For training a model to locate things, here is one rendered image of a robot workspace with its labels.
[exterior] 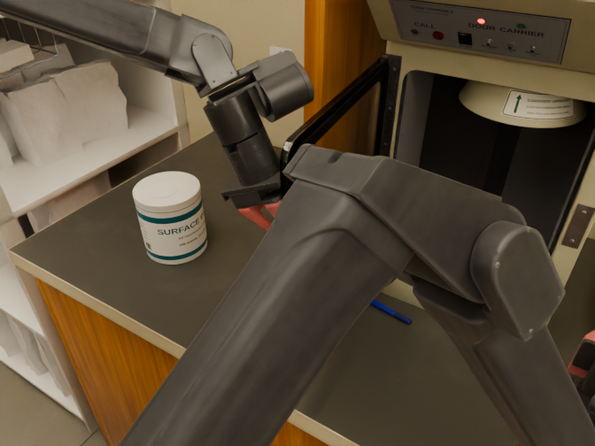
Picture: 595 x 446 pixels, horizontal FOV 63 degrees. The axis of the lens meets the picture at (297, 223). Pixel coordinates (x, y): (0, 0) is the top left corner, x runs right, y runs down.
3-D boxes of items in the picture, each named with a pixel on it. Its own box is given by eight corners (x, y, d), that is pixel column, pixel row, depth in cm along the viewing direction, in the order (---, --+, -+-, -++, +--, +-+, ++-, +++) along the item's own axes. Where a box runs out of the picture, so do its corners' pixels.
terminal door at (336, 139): (366, 272, 90) (390, 54, 66) (290, 403, 68) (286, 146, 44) (361, 271, 90) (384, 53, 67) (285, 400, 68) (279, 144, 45)
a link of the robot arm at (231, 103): (194, 100, 58) (204, 100, 53) (243, 75, 60) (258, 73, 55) (220, 151, 61) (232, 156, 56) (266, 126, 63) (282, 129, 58)
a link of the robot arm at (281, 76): (177, 57, 59) (185, 41, 51) (257, 20, 62) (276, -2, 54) (224, 145, 63) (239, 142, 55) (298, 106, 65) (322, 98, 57)
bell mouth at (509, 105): (476, 74, 81) (483, 41, 78) (593, 95, 74) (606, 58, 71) (443, 111, 69) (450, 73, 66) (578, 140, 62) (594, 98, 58)
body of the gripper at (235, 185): (251, 181, 67) (227, 133, 64) (311, 169, 61) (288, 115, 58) (224, 205, 62) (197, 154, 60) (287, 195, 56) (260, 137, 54)
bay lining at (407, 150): (425, 197, 106) (456, 28, 85) (552, 235, 95) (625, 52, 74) (379, 259, 89) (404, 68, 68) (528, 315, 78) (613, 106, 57)
